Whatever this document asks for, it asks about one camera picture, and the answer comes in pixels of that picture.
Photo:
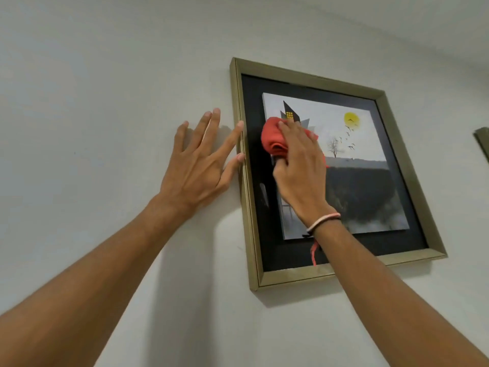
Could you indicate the person's left middle finger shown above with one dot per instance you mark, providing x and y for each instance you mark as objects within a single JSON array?
[{"x": 211, "y": 128}]

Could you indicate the person's left hand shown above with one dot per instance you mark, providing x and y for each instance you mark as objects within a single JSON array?
[{"x": 193, "y": 171}]

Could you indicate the red wrist thread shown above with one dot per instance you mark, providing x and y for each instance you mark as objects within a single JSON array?
[{"x": 314, "y": 253}]

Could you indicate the person's left thumb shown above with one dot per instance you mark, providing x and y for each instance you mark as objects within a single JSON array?
[{"x": 232, "y": 168}]

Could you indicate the gold framed landscape picture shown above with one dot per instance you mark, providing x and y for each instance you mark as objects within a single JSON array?
[{"x": 382, "y": 210}]

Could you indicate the person's right forearm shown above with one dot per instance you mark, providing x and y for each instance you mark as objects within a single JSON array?
[{"x": 386, "y": 301}]

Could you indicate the person's right thumb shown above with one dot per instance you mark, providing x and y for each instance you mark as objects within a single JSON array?
[{"x": 280, "y": 172}]

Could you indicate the gold picture frame corner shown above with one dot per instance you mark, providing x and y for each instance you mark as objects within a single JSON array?
[{"x": 483, "y": 143}]

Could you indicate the black wrist band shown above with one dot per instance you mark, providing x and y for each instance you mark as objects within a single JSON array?
[{"x": 324, "y": 224}]

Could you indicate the person's left little finger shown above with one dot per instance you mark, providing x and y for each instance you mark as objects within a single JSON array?
[{"x": 180, "y": 136}]

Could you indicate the person's left forearm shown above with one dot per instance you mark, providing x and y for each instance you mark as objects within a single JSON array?
[{"x": 88, "y": 298}]

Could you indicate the person's right hand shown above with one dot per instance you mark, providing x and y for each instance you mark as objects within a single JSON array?
[{"x": 301, "y": 175}]

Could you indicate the red cleaning cloth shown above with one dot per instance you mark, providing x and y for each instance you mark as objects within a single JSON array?
[{"x": 270, "y": 138}]

